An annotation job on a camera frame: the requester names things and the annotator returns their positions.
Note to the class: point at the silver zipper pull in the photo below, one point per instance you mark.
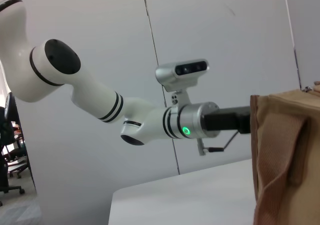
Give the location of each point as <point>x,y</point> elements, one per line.
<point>307,88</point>

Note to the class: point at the khaki canvas food bag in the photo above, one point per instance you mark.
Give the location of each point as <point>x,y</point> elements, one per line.
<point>287,160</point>

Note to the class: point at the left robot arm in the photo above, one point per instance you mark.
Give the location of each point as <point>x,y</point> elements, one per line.
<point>95,95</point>

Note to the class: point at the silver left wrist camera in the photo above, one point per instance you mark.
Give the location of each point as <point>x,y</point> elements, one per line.
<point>180,72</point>

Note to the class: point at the black office chair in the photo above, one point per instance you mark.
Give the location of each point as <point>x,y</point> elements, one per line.
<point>7,135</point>

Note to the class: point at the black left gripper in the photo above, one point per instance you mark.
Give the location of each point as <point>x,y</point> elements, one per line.
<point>225,120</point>

